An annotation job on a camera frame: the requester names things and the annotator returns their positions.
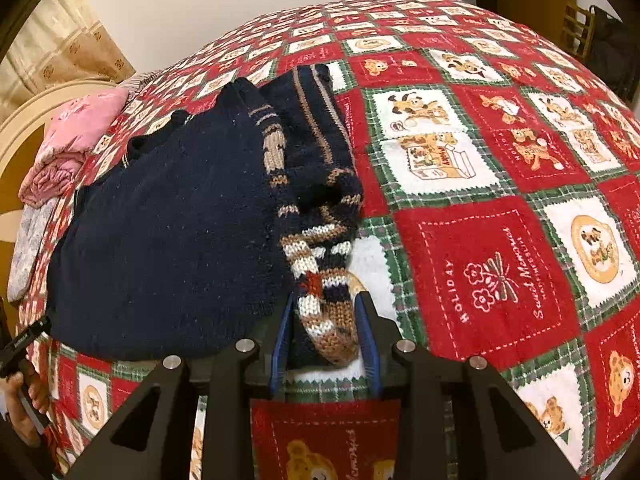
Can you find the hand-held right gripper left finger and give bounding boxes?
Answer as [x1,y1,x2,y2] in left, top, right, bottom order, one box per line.
[65,294,301,480]

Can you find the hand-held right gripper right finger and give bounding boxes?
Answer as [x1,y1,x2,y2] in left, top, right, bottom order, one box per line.
[352,290,581,480]

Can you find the navy patterned knit sweater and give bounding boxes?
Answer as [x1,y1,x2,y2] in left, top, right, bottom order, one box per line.
[45,62,366,368]

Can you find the person's left hand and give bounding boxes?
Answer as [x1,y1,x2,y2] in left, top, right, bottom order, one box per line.
[0,360,52,445]

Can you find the grey floral pillow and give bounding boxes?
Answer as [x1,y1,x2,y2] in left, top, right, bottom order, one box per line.
[7,195,62,304]

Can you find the red printed checked blanket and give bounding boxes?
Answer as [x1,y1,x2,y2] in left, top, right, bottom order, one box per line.
[17,0,640,480]

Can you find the pink folded quilt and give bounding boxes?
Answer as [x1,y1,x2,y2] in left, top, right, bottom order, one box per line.
[19,87,132,208]

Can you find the beige patterned curtain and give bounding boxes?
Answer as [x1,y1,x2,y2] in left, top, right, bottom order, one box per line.
[0,0,137,107]

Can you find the wooden chair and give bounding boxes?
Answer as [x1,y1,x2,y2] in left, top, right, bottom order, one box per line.
[561,2,597,60]

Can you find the black bag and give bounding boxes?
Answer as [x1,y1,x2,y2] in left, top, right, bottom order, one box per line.
[589,4,640,103]

